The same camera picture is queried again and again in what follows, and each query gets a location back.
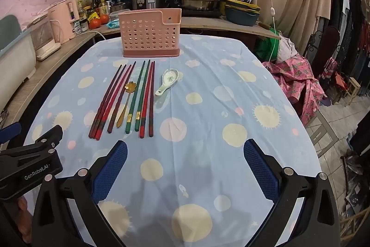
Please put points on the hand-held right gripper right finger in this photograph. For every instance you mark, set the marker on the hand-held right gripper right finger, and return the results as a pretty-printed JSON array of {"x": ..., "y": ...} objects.
[{"x": 260, "y": 169}]

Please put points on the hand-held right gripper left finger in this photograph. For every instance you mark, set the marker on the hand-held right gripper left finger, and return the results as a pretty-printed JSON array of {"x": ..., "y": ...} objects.
[{"x": 111, "y": 171}]

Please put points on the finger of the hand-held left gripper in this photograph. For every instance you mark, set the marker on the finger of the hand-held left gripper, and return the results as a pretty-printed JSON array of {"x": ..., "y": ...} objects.
[
  {"x": 47, "y": 134},
  {"x": 11, "y": 129}
]

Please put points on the green chopstick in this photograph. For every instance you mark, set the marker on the green chopstick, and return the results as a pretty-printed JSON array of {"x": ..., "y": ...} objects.
[
  {"x": 135, "y": 96},
  {"x": 143, "y": 95}
]

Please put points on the red black chopstick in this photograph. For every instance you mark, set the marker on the red black chopstick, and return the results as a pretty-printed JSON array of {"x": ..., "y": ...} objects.
[
  {"x": 152, "y": 99},
  {"x": 146, "y": 99}
]

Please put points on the gold flower spoon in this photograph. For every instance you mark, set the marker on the gold flower spoon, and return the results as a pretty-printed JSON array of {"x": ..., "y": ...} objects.
[{"x": 130, "y": 86}]

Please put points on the white ceramic spoon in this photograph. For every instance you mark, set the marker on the white ceramic spoon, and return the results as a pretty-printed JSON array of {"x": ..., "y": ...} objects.
[{"x": 170, "y": 76}]

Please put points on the pink perforated utensil basket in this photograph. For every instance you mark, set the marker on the pink perforated utensil basket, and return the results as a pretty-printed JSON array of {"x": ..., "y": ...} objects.
[{"x": 144, "y": 33}]

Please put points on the person's left hand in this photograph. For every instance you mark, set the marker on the person's left hand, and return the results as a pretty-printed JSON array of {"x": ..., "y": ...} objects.
[{"x": 22, "y": 218}]

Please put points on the white storage box teal lid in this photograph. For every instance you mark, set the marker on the white storage box teal lid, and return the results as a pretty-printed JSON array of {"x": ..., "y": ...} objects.
[{"x": 14, "y": 61}]

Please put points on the blue dotted tablecloth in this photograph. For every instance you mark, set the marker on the blue dotted tablecloth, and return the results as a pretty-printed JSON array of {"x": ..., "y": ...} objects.
[{"x": 202, "y": 108}]

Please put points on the white glass kettle appliance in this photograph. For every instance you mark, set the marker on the white glass kettle appliance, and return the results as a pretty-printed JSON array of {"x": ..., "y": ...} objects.
[{"x": 43, "y": 41}]

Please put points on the pink pineapple print cloth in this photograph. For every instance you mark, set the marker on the pink pineapple print cloth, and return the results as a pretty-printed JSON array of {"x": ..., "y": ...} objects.
[{"x": 292, "y": 76}]

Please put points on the pink electric kettle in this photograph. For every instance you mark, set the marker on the pink electric kettle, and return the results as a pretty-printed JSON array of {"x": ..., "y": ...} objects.
[{"x": 62, "y": 21}]

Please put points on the white label bottle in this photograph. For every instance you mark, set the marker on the white label bottle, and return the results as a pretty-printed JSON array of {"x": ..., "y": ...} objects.
[{"x": 78, "y": 22}]

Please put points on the red tomato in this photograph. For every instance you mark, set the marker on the red tomato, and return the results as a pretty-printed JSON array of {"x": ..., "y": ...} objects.
[
  {"x": 94, "y": 23},
  {"x": 104, "y": 18}
]

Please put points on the green bag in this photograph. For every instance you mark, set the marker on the green bag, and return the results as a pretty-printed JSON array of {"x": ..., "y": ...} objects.
[{"x": 264, "y": 47}]

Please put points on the wooden stool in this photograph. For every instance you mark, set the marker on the wooden stool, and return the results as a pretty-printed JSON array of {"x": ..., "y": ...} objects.
[{"x": 353, "y": 89}]

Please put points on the blue wipes pack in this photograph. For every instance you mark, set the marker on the blue wipes pack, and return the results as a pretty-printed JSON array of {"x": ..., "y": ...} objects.
[{"x": 113, "y": 24}]

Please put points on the yellow oil bottle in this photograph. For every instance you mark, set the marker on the yellow oil bottle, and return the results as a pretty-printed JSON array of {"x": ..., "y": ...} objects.
[{"x": 103, "y": 7}]

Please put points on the dark sauce bottle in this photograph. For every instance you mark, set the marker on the dark sauce bottle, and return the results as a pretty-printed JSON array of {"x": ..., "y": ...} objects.
[{"x": 93, "y": 2}]

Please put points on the dark red metal chair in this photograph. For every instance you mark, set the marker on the dark red metal chair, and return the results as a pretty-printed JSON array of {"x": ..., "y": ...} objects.
[{"x": 329, "y": 47}]

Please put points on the small lidded steel pot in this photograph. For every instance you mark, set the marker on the small lidded steel pot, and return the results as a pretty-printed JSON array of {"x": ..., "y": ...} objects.
[{"x": 118, "y": 6}]

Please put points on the blue bowl yellow rim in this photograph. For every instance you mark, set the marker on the blue bowl yellow rim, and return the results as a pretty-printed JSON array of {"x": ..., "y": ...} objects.
[
  {"x": 242, "y": 5},
  {"x": 241, "y": 18}
]

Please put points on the black induction cooker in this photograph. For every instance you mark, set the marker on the black induction cooker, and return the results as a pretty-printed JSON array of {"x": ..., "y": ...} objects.
[{"x": 202, "y": 13}]

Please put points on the hanging clothes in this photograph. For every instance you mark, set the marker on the hanging clothes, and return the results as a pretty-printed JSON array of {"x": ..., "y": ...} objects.
[{"x": 352, "y": 18}]

